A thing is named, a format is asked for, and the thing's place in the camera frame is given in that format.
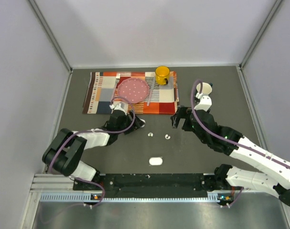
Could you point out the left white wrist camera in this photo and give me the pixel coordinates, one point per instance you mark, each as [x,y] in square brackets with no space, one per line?
[121,106]

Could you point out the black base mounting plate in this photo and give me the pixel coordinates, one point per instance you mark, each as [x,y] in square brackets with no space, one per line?
[157,185]

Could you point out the dark green white mug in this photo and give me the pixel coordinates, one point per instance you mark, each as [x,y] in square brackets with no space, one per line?
[204,88]

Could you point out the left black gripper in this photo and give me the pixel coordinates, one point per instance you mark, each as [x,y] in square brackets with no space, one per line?
[137,124]

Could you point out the grey knife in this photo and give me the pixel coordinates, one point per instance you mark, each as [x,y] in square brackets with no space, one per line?
[151,91]

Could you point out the yellow glass mug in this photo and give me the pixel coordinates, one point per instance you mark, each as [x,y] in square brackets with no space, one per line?
[162,74]

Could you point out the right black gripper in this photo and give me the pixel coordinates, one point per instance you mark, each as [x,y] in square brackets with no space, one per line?
[184,112]

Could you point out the pink dotted plate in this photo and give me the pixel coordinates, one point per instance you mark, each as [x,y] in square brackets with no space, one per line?
[134,90]

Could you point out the white oval charging case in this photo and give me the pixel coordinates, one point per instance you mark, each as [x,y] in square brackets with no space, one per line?
[156,161]

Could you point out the grey fork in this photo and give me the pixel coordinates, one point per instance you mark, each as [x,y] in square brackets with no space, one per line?
[115,86]

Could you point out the colourful checked placemat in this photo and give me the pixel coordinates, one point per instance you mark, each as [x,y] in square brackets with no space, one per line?
[164,100]

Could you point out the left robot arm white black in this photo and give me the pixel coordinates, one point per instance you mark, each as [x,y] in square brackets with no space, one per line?
[65,151]

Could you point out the white slotted cable duct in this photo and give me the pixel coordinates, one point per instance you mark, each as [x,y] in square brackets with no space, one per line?
[93,198]

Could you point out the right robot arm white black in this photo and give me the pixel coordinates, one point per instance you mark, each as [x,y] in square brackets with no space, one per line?
[273,175]

